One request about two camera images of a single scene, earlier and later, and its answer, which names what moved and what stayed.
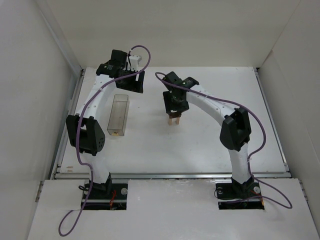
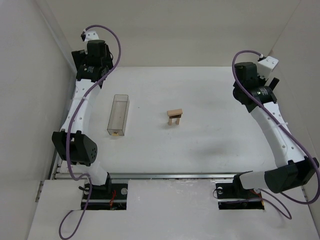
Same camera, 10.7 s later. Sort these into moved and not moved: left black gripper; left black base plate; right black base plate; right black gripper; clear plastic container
Moved: right black gripper; left black gripper
Not moved: left black base plate; clear plastic container; right black base plate
